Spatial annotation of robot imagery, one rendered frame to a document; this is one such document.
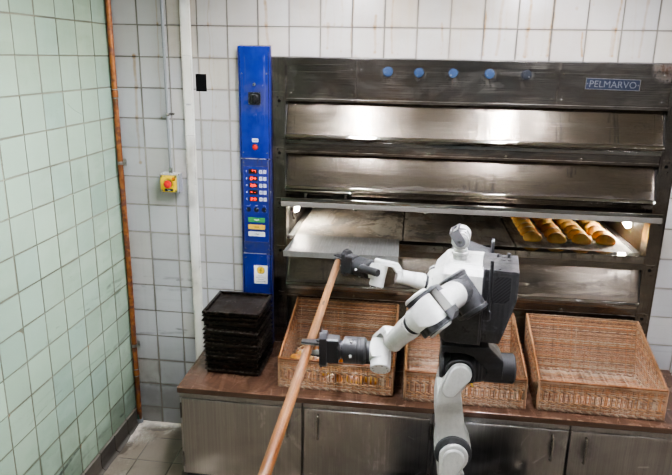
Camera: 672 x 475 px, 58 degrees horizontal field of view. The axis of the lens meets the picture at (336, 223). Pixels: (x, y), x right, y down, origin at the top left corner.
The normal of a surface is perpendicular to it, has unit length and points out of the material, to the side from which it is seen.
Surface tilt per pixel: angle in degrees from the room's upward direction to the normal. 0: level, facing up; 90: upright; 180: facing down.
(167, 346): 90
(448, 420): 90
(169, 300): 90
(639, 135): 70
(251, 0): 90
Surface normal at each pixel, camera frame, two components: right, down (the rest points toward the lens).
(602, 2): -0.12, 0.26
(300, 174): -0.11, -0.08
